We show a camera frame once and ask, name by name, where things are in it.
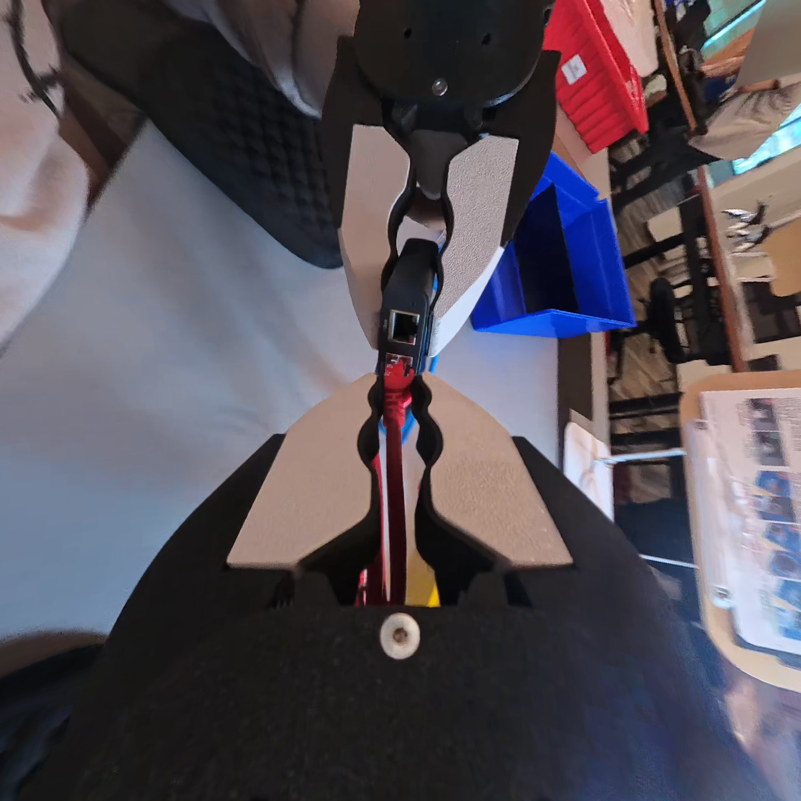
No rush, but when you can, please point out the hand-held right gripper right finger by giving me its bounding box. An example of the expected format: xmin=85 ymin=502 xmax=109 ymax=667
xmin=413 ymin=375 xmax=573 ymax=598

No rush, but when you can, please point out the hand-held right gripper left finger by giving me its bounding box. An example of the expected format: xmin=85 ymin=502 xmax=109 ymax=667
xmin=227 ymin=375 xmax=384 ymax=598

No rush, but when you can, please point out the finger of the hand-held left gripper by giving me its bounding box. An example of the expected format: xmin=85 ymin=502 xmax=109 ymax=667
xmin=340 ymin=122 xmax=414 ymax=348
xmin=428 ymin=134 xmax=520 ymax=355

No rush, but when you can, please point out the black ethernet adapter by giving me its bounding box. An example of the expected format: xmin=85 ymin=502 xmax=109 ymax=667
xmin=377 ymin=238 xmax=442 ymax=376

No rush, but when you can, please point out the blue ethernet cable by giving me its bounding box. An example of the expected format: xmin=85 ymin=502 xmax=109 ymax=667
xmin=375 ymin=234 xmax=448 ymax=446

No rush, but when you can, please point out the yellow plastic bin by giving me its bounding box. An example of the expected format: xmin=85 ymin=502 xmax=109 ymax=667
xmin=403 ymin=560 xmax=441 ymax=608

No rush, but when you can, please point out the blue plastic bin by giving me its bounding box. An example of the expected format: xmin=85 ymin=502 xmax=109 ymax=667
xmin=469 ymin=152 xmax=638 ymax=339

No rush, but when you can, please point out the red ethernet cable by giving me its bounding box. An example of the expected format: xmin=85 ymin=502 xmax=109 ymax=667
xmin=353 ymin=353 xmax=439 ymax=608

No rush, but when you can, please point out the person's left hand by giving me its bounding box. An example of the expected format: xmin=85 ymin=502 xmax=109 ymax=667
xmin=294 ymin=0 xmax=355 ymax=120

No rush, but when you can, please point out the red plastic bin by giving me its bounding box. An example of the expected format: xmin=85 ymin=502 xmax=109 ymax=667
xmin=543 ymin=0 xmax=650 ymax=154

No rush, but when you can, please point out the black office chair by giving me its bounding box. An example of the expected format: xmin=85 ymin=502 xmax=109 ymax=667
xmin=645 ymin=275 xmax=733 ymax=367

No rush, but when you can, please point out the wooden background table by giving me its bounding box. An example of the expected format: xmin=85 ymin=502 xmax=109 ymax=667
xmin=695 ymin=166 xmax=801 ymax=373

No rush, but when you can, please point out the rounded wooden board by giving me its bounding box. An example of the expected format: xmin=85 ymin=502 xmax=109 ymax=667
xmin=679 ymin=369 xmax=801 ymax=686

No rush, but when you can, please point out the printed instruction poster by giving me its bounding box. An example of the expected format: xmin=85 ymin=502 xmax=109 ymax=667
xmin=698 ymin=388 xmax=801 ymax=655

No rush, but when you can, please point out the person's light printed shirt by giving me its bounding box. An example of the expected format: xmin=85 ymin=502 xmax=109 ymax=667
xmin=0 ymin=0 xmax=135 ymax=360

